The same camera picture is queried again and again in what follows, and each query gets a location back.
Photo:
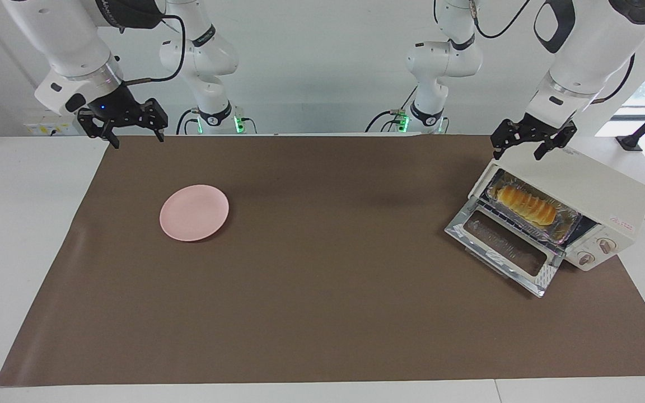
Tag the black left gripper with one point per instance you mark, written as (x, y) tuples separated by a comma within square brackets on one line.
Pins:
[(541, 127)]

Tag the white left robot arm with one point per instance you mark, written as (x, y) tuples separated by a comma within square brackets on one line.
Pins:
[(591, 50)]

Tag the brown table mat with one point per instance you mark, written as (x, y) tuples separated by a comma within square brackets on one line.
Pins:
[(322, 313)]

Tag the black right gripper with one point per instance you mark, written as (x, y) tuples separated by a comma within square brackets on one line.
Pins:
[(118, 106)]

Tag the cream oven knob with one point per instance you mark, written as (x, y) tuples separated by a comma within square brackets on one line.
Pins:
[(606, 245), (585, 258)]

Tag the golden bread loaf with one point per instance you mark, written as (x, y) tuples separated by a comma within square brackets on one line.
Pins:
[(527, 205)]

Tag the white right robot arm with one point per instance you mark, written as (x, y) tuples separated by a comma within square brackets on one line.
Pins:
[(65, 39)]

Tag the aluminium foil tray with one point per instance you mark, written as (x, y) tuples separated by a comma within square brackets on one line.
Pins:
[(566, 224)]

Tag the cream toaster oven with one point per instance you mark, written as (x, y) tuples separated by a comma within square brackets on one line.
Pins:
[(591, 190)]

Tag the pink round plate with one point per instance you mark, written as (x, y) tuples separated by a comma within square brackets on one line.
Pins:
[(194, 212)]

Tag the glass oven door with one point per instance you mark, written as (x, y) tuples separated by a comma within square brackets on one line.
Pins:
[(501, 249)]

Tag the white power socket strip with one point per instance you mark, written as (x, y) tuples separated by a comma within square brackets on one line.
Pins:
[(42, 129)]

